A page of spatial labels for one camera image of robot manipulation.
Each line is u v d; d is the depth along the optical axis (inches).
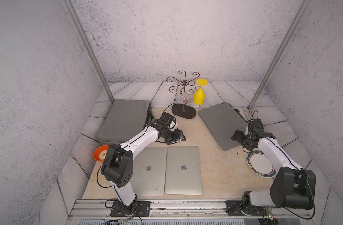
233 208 28.3
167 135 28.9
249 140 25.0
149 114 42.7
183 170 34.1
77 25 29.8
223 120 43.8
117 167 17.9
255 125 26.6
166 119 27.8
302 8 27.9
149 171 34.0
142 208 29.1
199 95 37.5
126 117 41.5
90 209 29.9
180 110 45.4
